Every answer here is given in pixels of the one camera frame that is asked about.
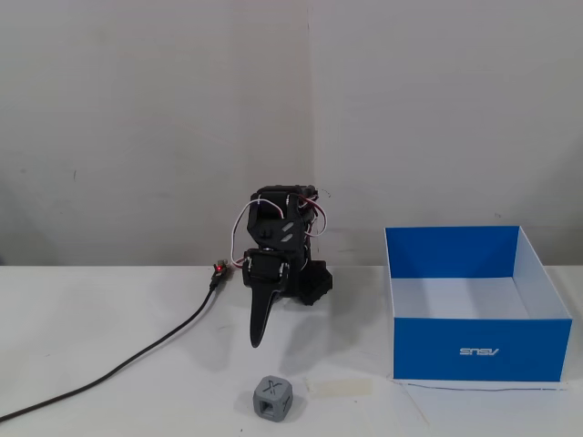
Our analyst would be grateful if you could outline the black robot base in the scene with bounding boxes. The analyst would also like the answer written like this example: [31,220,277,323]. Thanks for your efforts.
[291,259,334,309]

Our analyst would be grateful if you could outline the clear tape strip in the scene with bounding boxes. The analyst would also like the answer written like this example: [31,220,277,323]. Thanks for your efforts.
[303,378,374,401]

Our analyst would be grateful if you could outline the white red servo cable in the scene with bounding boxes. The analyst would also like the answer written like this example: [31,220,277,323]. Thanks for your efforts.
[296,194,331,239]
[230,198,261,270]

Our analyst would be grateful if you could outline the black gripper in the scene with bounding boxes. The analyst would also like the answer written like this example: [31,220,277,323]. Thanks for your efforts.
[240,248,293,350]

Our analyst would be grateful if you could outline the black power cable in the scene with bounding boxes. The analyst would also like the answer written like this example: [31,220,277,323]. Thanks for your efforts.
[0,272,225,422]

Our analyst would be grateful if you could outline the blue cardboard box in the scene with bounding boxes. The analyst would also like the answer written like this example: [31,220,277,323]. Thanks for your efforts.
[384,225,574,383]

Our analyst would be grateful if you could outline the gray cube block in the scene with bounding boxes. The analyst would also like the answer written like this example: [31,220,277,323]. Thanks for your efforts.
[252,374,295,420]

